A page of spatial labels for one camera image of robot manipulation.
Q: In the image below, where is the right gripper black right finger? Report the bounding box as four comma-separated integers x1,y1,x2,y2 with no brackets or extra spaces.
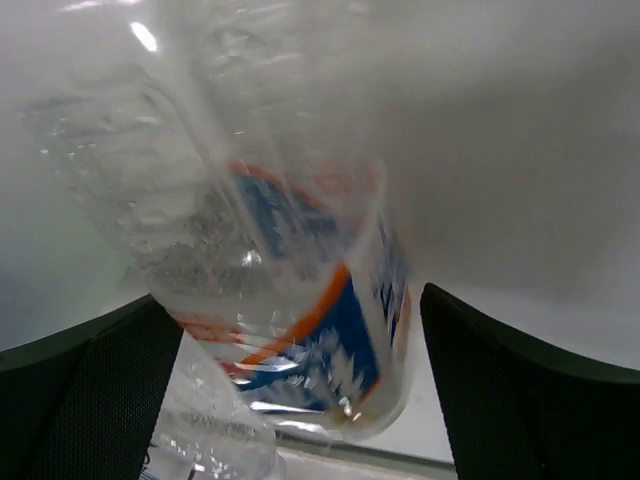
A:
420,283,639,479

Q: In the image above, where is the clear crumpled plastic bottle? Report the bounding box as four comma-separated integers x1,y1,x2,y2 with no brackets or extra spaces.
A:
20,65,286,479

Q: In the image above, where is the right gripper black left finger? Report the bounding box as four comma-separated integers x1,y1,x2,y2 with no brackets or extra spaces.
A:
1,296,183,479

